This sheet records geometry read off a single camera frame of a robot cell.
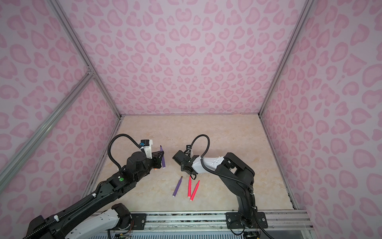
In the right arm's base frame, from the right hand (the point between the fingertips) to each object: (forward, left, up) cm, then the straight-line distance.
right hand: (188, 164), depth 95 cm
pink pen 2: (-17, -5, +1) cm, 17 cm away
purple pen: (-6, +12, +19) cm, 23 cm away
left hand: (-3, +11, +21) cm, 23 cm away
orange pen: (-14, +12, +24) cm, 30 cm away
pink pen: (-15, -2, +2) cm, 15 cm away
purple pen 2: (-16, +6, +1) cm, 17 cm away
